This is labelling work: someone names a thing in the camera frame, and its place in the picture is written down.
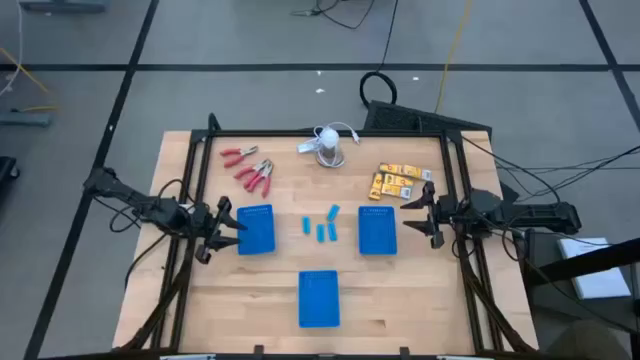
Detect white lamp cable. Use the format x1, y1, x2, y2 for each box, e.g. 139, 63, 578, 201
312, 121, 361, 146

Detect yellow floor cable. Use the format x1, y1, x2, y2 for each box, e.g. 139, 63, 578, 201
433, 0, 474, 115
0, 47, 60, 114

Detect black side stand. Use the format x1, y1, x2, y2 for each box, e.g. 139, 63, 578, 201
519, 227, 640, 360

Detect person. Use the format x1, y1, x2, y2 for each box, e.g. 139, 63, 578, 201
544, 319, 631, 360

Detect white globe lamp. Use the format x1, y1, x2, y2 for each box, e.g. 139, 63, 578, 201
314, 126, 347, 170

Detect black perforated panel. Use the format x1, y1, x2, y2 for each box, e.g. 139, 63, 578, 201
363, 99, 494, 135

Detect white floor cable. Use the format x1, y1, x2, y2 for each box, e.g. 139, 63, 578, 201
0, 0, 25, 96

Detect red-handled pliers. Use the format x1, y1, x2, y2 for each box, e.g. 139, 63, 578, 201
219, 144, 260, 169
233, 158, 274, 190
247, 160, 275, 200

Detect white notebook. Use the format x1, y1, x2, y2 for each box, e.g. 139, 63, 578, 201
557, 236, 632, 301

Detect black caster base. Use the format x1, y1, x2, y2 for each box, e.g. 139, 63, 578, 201
0, 156, 21, 189

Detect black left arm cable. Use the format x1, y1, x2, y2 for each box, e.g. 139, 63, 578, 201
108, 177, 201, 289

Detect blue slotted plastic basket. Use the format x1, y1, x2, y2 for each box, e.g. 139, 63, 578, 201
236, 203, 277, 257
297, 269, 341, 329
357, 205, 399, 256

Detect grey table foot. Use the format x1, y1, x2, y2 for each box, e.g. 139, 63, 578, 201
19, 0, 107, 14
0, 112, 51, 127

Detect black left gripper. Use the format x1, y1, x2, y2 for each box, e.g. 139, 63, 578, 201
192, 196, 249, 265

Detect black aluminium table frame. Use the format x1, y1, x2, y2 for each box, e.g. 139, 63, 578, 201
119, 112, 539, 356

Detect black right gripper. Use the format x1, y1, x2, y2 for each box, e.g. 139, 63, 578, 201
399, 180, 459, 250

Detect black cable bundle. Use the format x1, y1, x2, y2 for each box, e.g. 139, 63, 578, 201
459, 134, 640, 206

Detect black coiled floor cable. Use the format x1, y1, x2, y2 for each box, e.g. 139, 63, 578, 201
358, 0, 401, 108

